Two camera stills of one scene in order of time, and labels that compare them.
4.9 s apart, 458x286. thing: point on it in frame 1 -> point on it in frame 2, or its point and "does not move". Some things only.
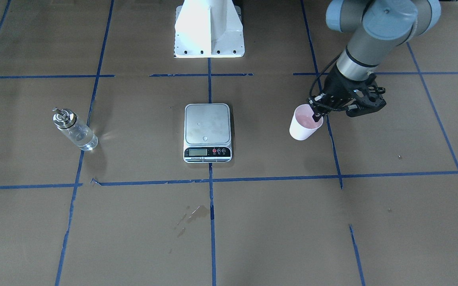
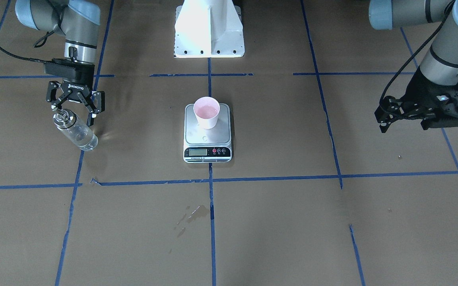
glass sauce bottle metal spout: [66, 120] does not move
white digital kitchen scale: [207, 133] does not move
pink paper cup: [303, 125] -> [206, 109]
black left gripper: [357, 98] -> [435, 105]
